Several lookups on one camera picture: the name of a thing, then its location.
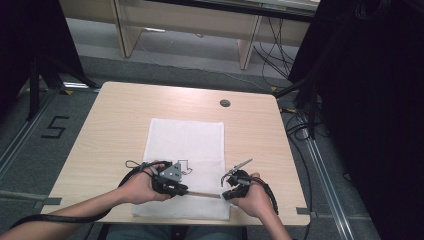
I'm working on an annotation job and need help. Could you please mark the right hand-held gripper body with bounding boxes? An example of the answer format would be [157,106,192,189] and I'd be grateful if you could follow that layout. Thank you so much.
[219,157,265,190]

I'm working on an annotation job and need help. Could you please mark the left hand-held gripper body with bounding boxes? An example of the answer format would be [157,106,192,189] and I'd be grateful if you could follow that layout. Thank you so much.
[151,161,185,196]

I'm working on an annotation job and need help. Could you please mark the white towel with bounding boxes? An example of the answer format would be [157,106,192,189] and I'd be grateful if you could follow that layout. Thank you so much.
[132,117,232,222]

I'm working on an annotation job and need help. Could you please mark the person's right hand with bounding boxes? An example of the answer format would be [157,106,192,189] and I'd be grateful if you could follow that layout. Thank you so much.
[229,171,278,220]

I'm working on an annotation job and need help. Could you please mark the person's left hand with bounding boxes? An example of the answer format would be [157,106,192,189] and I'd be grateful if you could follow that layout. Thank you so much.
[116,159,174,206]

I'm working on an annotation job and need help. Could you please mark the person's legs in jeans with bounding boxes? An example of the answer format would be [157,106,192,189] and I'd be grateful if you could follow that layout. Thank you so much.
[105,223,248,240]

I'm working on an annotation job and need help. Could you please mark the black metal stand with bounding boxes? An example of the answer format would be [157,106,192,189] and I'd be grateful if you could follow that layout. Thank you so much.
[272,71,322,140]
[25,54,100,122]

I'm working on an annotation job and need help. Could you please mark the gray floor strip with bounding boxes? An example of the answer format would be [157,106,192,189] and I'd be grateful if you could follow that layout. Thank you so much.
[0,189,63,210]

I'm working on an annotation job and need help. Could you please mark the black curtain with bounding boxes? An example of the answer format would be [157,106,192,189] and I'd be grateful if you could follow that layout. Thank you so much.
[287,0,424,240]
[0,0,86,116]

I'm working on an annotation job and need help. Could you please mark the light wooden desk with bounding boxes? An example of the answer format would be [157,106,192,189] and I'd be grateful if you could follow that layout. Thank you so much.
[59,0,322,71]

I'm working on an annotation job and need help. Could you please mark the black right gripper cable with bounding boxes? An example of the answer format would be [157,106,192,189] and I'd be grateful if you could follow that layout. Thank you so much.
[252,176,280,216]

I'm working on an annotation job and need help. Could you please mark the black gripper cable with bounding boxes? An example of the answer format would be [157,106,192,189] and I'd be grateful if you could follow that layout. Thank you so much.
[252,176,280,216]
[9,159,173,231]

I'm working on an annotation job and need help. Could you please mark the black floor cables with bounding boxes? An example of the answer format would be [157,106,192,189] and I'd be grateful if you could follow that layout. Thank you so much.
[279,105,332,162]

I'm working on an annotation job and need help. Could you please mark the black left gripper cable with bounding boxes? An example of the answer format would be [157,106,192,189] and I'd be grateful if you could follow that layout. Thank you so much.
[9,159,173,231]

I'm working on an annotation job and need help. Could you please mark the hanging black cable bundle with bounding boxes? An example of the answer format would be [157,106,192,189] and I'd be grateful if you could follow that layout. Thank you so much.
[252,16,302,88]

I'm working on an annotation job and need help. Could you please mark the short aluminium floor rail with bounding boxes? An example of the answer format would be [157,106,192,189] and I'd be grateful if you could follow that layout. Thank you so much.
[61,81,102,93]

